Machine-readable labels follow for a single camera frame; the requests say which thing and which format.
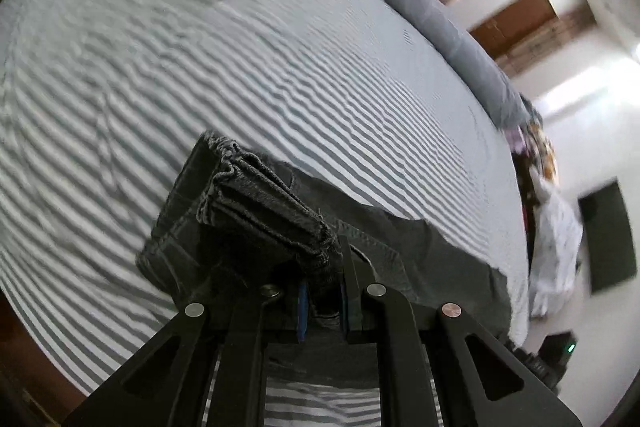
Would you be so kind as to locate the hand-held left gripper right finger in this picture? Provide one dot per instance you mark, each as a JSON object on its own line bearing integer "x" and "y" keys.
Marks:
{"x": 344, "y": 309}

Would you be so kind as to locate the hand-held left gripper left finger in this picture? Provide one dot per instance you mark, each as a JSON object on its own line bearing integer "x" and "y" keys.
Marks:
{"x": 302, "y": 314}

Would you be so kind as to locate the dark grey pants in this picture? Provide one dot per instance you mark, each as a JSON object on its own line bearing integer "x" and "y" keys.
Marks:
{"x": 250, "y": 207}

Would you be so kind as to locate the white plastic bag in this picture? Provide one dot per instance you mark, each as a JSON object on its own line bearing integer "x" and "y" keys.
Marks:
{"x": 550, "y": 247}

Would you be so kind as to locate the dark floor mat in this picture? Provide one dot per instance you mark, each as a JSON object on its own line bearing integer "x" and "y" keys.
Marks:
{"x": 607, "y": 237}

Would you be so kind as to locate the colourful clothes pile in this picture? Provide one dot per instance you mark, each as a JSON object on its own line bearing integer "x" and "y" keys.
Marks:
{"x": 537, "y": 142}

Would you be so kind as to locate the grey white striped bed sheet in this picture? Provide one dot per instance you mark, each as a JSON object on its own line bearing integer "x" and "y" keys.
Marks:
{"x": 250, "y": 57}

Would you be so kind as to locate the dark wooden headboard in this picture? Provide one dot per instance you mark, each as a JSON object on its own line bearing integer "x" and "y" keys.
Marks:
{"x": 20, "y": 352}

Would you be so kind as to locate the brown wooden door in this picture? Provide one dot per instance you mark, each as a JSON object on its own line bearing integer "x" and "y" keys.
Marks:
{"x": 525, "y": 27}

